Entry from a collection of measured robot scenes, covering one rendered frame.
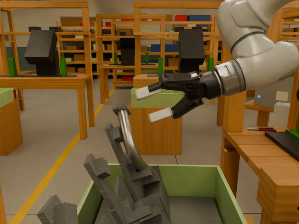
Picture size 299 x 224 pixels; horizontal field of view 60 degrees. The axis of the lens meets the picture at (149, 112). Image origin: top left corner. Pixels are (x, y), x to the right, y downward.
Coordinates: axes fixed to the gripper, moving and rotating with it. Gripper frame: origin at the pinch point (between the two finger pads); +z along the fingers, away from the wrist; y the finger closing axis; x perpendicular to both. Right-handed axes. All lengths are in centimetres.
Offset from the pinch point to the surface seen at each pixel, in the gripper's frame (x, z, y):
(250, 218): 31, -19, -40
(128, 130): 5.7, 6.3, 0.9
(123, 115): 0.9, 7.0, 1.3
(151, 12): -829, -31, -635
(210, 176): 15.6, -11.0, -30.7
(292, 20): -490, -412, -574
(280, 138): -3, -52, -74
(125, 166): 12.8, 10.8, -5.0
